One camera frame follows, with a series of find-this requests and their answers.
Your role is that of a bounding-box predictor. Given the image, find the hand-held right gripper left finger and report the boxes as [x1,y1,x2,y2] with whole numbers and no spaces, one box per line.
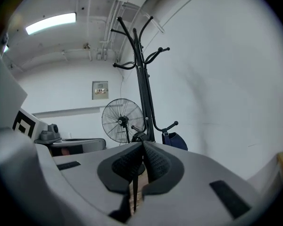
[35,141,146,224]

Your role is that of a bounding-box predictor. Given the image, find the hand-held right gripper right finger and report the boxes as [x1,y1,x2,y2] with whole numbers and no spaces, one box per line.
[131,141,263,226]

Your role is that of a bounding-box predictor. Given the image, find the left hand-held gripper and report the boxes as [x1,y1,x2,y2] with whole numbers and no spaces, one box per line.
[12,106,107,157]

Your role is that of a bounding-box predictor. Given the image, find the black metal coat rack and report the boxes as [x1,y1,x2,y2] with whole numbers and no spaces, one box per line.
[110,15,179,143]

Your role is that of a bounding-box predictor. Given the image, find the navy blue bag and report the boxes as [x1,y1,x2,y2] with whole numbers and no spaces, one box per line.
[161,128,188,151]

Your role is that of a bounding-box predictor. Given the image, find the black standing fan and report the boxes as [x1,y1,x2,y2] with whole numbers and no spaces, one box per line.
[101,98,145,146]

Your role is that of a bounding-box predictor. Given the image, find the white ceiling conduit pipes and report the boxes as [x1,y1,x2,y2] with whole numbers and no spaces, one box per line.
[99,0,127,61]

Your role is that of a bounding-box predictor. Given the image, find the rectangular ceiling light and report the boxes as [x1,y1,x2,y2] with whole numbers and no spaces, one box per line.
[25,12,77,36]

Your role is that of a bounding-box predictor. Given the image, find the white wall cable trunking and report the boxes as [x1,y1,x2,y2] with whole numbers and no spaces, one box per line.
[31,106,105,118]

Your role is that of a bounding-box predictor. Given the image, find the grey wall electrical panel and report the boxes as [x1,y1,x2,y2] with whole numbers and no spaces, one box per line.
[92,81,109,101]

